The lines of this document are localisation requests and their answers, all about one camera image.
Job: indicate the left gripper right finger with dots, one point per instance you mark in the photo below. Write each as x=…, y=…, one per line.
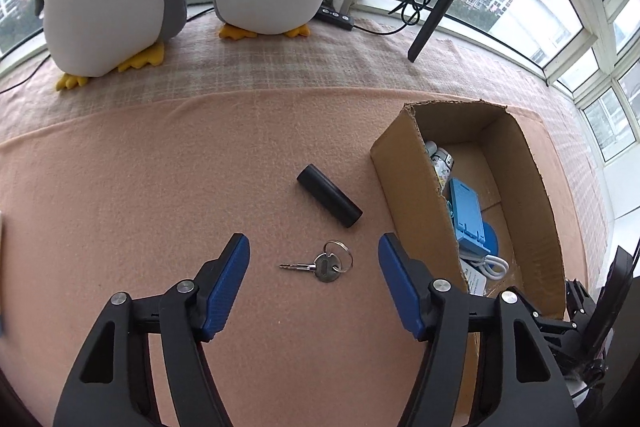
x=518, y=382

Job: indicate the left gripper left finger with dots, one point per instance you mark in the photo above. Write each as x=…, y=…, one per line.
x=111, y=381

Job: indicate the blue plastic phone stand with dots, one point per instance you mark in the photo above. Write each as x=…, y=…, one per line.
x=467, y=218

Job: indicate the round blue case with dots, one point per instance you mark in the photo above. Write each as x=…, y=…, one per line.
x=491, y=240

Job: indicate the brown cardboard box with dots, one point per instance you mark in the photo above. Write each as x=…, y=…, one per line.
x=474, y=261

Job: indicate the black cylinder tube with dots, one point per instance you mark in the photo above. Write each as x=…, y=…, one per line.
x=329, y=195

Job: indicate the checkered pink cloth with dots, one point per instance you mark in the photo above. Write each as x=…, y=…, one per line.
x=197, y=62

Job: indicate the silver key with ring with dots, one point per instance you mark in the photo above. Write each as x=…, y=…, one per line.
x=328, y=266

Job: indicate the black inline cable remote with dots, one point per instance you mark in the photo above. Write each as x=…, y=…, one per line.
x=337, y=19

